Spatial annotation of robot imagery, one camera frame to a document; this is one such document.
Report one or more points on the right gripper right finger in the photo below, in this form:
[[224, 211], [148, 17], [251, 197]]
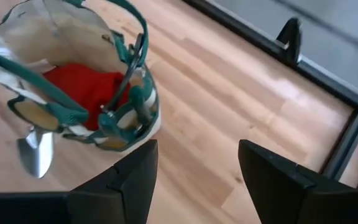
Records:
[[278, 186]]

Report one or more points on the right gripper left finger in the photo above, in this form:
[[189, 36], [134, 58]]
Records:
[[120, 199]]

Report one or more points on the red gardening gloves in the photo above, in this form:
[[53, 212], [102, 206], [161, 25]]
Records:
[[85, 90]]

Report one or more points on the beige green gardening bag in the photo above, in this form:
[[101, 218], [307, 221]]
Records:
[[73, 28]]

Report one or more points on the black table clamp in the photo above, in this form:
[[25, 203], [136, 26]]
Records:
[[291, 34]]

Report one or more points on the black aluminium table frame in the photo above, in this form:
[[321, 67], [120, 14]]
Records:
[[345, 146]]

